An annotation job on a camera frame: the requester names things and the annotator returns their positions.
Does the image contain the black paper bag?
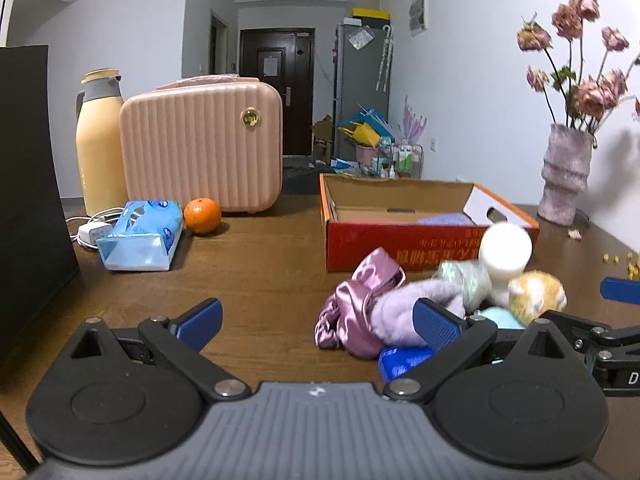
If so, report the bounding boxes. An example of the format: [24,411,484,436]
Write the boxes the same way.
[0,45,81,361]

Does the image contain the pink ribbed vanity case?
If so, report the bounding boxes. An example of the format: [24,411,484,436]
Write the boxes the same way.
[119,75,284,213]

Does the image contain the scattered yellow crumbs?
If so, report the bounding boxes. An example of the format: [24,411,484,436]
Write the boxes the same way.
[602,252,640,281]

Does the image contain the bunch of dried pink roses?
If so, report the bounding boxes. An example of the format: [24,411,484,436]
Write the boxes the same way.
[516,0,640,136]

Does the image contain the purple textured vase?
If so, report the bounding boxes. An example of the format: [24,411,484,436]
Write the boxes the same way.
[537,123,596,227]

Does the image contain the red cardboard box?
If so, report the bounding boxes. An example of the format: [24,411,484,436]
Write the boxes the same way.
[319,173,541,273]

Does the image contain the yellow plush hamster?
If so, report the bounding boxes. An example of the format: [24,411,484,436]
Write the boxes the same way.
[507,270,568,326]

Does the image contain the white charger with cable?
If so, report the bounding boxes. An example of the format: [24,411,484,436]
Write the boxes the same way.
[65,207,126,251]

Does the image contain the wire storage cart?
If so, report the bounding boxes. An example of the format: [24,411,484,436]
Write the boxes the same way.
[372,142,423,180]

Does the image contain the blue and yellow bags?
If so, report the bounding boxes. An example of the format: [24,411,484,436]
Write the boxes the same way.
[339,105,396,148]

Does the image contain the orange fruit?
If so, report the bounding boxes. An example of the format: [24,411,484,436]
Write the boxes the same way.
[183,197,222,235]

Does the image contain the purple wall decoration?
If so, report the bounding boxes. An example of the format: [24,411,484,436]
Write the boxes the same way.
[402,95,428,146]

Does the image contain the dark wooden door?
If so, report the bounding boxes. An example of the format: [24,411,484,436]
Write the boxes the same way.
[239,28,316,157]

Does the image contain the grey refrigerator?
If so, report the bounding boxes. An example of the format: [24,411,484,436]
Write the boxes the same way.
[332,19,393,161]

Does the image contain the white wall panel box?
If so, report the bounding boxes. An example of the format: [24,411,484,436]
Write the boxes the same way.
[409,0,429,37]

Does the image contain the brown cardboard carton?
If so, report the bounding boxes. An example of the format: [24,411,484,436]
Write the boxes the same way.
[312,116,335,161]

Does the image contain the white round bottle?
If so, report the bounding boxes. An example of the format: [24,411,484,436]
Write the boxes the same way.
[478,222,534,291]

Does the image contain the side door frame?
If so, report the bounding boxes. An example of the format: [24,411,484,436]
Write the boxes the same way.
[210,10,229,77]

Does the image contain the iridescent glittery soft pouch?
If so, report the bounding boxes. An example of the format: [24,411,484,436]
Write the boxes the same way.
[437,260,493,308]

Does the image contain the lavender glittery cloth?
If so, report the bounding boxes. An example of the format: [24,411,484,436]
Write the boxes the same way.
[416,212,476,227]

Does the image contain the blue tissue pack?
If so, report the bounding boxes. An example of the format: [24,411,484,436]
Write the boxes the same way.
[96,200,184,272]

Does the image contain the purple satin scrunchie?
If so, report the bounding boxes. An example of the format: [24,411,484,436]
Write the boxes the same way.
[314,249,407,359]

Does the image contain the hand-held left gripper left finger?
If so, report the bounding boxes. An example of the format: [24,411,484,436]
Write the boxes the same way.
[70,297,251,402]

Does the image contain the yellow thermos bottle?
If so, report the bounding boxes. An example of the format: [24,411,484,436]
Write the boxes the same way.
[75,69,128,217]

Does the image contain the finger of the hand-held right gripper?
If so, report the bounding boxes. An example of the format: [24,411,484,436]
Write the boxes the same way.
[542,310,640,356]
[600,276,640,306]

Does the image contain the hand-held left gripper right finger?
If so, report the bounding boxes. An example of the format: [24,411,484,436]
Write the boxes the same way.
[382,297,591,403]

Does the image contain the small blue tissue packet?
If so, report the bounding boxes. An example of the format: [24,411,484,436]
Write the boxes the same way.
[377,345,436,385]

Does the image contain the lavender fuzzy sock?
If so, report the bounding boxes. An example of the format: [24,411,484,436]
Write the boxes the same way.
[372,280,468,348]

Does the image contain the clear plastic bag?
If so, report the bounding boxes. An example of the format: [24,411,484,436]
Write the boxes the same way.
[348,26,376,51]

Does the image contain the clear folded umbrella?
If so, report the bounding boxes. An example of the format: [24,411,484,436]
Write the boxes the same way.
[376,24,393,93]

